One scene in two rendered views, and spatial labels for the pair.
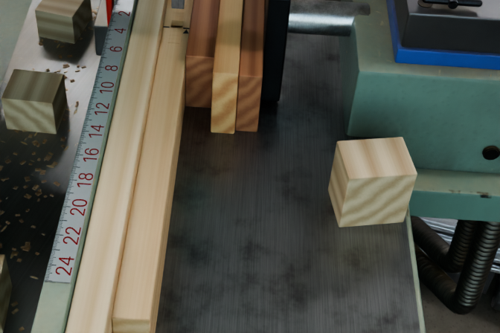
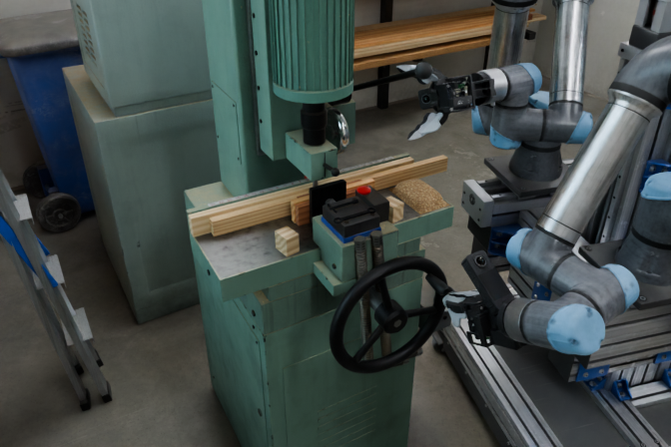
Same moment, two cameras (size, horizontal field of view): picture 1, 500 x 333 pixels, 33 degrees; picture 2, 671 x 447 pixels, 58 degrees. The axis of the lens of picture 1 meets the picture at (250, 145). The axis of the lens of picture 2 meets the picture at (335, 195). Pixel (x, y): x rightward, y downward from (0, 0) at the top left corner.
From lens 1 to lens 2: 1.14 m
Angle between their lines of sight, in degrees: 50
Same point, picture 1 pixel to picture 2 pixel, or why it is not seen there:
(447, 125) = (327, 248)
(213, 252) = (251, 233)
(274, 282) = (249, 244)
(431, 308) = not seen: outside the picture
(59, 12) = not seen: hidden behind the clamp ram
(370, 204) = (280, 243)
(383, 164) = (285, 233)
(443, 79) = (324, 230)
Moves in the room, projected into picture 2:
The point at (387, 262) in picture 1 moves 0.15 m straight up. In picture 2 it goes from (270, 257) to (266, 198)
